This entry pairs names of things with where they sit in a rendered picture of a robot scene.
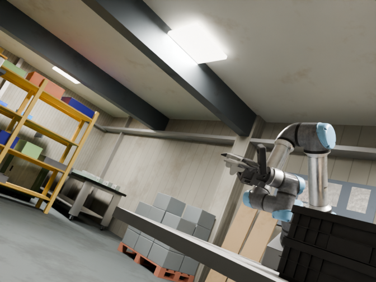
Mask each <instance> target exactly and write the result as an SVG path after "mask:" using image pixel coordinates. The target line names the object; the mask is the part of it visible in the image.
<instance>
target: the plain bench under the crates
mask: <svg viewBox="0 0 376 282"><path fill-rule="evenodd" d="M112 216H113V217H115V218H117V219H119V220H120V221H122V222H124V223H126V224H128V225H130V226H132V227H134V228H136V229H137V230H139V231H141V232H143V233H145V234H147V235H149V236H151V237H153V238H154V239H156V240H158V241H160V242H162V243H164V244H166V245H168V246H170V247H171V248H173V249H175V250H177V251H179V252H181V253H183V254H184V255H186V256H188V257H190V258H192V259H194V260H196V261H197V262H199V263H201V264H203V265H205V266H207V267H209V268H211V269H213V270H214V271H216V272H218V273H220V274H222V275H224V276H226V277H228V278H230V279H231V280H233V281H235V282H289V281H287V280H284V279H282V278H280V277H279V272H277V271H274V270H272V269H270V268H268V267H266V266H264V265H261V263H259V262H256V261H254V260H251V259H248V258H246V257H243V256H241V255H238V254H236V253H234V252H231V251H228V250H226V249H223V248H221V247H218V246H216V245H213V244H211V243H209V242H206V241H203V240H201V239H198V238H196V237H193V236H191V235H188V234H186V233H183V232H180V231H178V230H176V229H173V228H171V227H168V226H166V225H163V224H161V223H158V222H155V221H153V220H151V219H148V218H146V217H143V216H141V215H138V214H135V213H133V212H131V211H128V210H126V209H123V208H120V207H118V206H116V208H115V210H114V212H113V214H112Z"/></svg>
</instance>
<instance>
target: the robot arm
mask: <svg viewBox="0 0 376 282"><path fill-rule="evenodd" d="M335 142H336V136H335V131H334V129H333V127H332V126H331V125H330V124H328V123H294V124H291V125H289V126H287V127H286V128H285V129H284V130H283V131H282V132H281V133H280V134H279V135H278V136H277V138H276V140H275V141H274V145H275V146H274V149H273V150H272V152H271V154H270V156H269V158H268V160H267V161H266V148H265V147H264V146H263V145H262V144H258V145H257V146H256V147H257V150H256V152H257V163H256V162H255V161H253V160H251V159H248V158H245V157H242V156H239V155H236V154H231V153H221V155H222V156H225V157H226V158H227V159H224V161H225V162H226V164H225V166H226V167H228V168H230V172H229V174H230V175H234V174H235V173H236V172H237V174H236V175H237V176H238V178H239V180H240V181H241V183H243V184H246V185H250V186H253V185H254V187H253V189H252V190H246V191H245V192H244V194H243V203H244V205H245V206H247V207H250V208H252V209H258V210H263V211H265V212H269V213H272V218H274V219H277V220H280V221H281V227H282V230H281V235H280V244H281V242H282V239H283V236H287V235H288V232H289V228H290V224H289V222H292V219H293V215H294V214H293V213H292V212H291V209H292V206H293V205H299V206H303V203H302V202H301V201H300V200H296V199H295V198H296V196H297V195H300V194H301V193H302V192H303V190H304V189H305V186H306V183H305V181H304V179H303V178H301V177H299V176H297V175H295V174H291V173H288V172H285V171H282V168H283V166H284V164H285V161H286V159H287V157H288V155H289V153H290V152H292V151H293V150H294V148H295V147H303V149H304V153H305V154H306V155H307V165H308V200H309V203H308V204H306V206H303V207H306V208H311V209H315V210H320V211H323V212H327V213H331V214H336V213H334V212H332V207H331V205H329V204H328V179H327V155H328V154H329V153H330V152H331V149H333V148H334V146H335ZM273 187H274V188H277V189H278V191H277V194H276V195H271V194H270V193H271V191H272V188H273ZM281 245H282V244H281ZM282 246H283V245H282ZM283 247H284V246H283Z"/></svg>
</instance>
